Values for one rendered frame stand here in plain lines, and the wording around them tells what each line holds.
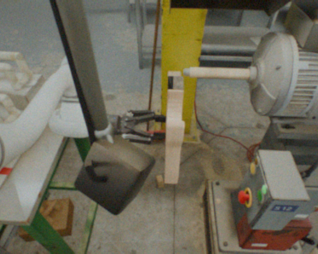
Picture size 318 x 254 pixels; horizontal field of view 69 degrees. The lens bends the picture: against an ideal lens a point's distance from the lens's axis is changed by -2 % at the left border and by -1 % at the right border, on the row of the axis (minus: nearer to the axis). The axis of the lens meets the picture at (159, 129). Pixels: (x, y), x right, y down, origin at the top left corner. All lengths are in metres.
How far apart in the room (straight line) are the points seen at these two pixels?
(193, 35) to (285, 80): 1.05
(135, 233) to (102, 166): 1.61
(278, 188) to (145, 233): 1.22
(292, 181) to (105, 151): 0.61
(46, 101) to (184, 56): 1.24
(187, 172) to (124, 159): 1.85
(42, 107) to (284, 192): 0.63
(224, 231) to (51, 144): 1.04
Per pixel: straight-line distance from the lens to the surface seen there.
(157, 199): 1.86
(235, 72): 0.77
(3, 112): 1.13
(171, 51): 1.71
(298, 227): 1.27
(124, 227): 1.79
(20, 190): 0.96
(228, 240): 1.48
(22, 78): 1.07
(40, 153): 1.03
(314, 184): 1.00
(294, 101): 0.75
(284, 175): 0.72
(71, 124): 0.85
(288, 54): 0.71
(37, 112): 0.61
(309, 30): 0.70
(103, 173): 0.16
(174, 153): 0.71
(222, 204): 1.56
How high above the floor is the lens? 1.65
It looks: 46 degrees down
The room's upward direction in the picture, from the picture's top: straight up
